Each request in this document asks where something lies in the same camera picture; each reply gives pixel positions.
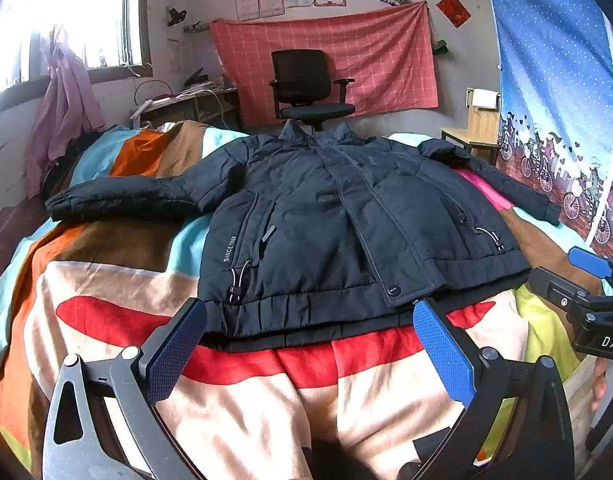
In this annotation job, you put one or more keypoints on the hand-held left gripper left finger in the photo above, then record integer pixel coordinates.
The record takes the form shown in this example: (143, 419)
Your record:
(179, 345)

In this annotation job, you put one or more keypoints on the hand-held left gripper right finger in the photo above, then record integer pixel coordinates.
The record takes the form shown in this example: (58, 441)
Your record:
(444, 355)

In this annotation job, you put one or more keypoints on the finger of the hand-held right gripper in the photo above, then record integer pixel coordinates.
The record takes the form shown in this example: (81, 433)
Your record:
(551, 282)
(586, 260)

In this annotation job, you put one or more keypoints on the dark navy padded jacket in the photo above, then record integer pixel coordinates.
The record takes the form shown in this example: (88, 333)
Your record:
(311, 210)

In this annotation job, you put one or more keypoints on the person's right hand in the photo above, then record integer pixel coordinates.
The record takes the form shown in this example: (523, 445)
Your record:
(599, 385)

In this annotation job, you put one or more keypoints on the colourful patchwork blanket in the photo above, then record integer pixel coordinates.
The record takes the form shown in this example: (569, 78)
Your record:
(111, 280)

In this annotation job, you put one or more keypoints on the wooden chair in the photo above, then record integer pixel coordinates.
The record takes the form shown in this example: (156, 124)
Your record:
(481, 120)

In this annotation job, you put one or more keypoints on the white paper on chair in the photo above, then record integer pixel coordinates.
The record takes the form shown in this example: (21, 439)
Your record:
(486, 98)

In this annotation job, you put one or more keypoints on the blue printed curtain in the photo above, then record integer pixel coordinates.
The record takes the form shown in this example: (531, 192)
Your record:
(551, 60)

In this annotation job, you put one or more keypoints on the wooden desk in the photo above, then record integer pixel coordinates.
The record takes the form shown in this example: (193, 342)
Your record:
(186, 106)

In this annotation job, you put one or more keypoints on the red desk item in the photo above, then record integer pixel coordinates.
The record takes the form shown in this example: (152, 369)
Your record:
(164, 96)

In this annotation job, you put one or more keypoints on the black desk clip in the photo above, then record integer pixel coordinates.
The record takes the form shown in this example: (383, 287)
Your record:
(196, 78)

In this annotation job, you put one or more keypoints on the pink hanging cloth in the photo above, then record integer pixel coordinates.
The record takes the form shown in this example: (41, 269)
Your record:
(66, 95)

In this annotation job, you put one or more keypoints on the black office chair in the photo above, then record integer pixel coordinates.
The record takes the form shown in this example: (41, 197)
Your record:
(299, 75)

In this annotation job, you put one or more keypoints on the window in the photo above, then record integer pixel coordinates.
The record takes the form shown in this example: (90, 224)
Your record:
(61, 5)

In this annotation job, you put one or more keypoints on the green and red wall item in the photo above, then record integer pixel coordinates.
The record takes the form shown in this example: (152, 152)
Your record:
(440, 46)

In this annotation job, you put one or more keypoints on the red checked wall cloth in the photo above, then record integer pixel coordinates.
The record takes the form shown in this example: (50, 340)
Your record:
(386, 60)

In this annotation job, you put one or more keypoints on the red paper wall decoration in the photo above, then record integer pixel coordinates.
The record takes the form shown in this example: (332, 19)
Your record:
(452, 10)

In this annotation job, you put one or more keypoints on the white wall paper sheet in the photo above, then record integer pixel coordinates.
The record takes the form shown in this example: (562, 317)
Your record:
(175, 55)

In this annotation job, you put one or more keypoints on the small wall shelf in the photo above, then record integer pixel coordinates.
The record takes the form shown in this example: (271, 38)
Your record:
(199, 27)

